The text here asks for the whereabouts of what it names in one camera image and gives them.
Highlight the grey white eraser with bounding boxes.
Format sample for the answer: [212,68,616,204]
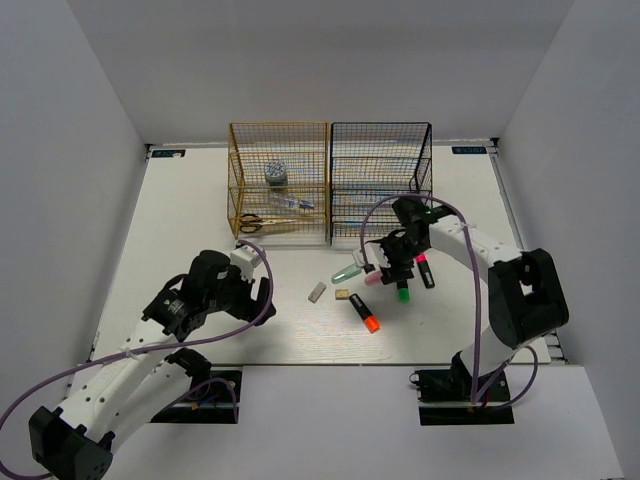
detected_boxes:
[308,282,327,303]

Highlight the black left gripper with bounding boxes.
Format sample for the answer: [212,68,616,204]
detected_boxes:
[206,260,276,325]

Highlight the left blue table label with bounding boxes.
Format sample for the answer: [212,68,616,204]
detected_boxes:
[151,149,186,158]

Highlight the black handled scissors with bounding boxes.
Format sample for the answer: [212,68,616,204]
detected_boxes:
[239,214,296,234]

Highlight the gold wire mesh basket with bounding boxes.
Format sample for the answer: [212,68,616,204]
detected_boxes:
[227,121,329,245]

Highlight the round blue white tape tin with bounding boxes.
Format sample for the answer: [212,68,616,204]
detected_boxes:
[263,161,288,188]

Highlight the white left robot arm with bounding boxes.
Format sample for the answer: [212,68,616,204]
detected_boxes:
[28,241,276,479]

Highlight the green correction tape dispenser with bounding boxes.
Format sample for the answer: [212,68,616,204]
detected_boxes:
[331,264,361,285]

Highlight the orange black highlighter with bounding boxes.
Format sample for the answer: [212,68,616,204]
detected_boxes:
[348,293,380,333]

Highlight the pink black highlighter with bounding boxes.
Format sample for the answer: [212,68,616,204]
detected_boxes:
[415,253,435,289]

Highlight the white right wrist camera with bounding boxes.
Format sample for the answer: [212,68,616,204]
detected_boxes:
[352,239,391,273]

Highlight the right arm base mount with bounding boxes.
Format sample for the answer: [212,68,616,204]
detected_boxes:
[409,369,515,427]

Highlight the green black highlighter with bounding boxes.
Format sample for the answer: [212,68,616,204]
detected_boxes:
[396,280,410,304]

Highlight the pink correction tape dispenser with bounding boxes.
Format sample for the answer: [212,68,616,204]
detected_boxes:
[364,271,383,286]

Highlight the black wire mesh basket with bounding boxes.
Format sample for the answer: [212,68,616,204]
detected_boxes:
[328,122,433,244]

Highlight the small beige eraser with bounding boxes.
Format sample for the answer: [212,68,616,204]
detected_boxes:
[335,289,349,300]

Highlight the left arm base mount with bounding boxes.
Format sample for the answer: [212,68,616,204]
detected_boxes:
[151,369,243,425]

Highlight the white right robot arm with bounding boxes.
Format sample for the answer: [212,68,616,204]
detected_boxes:
[360,194,569,404]

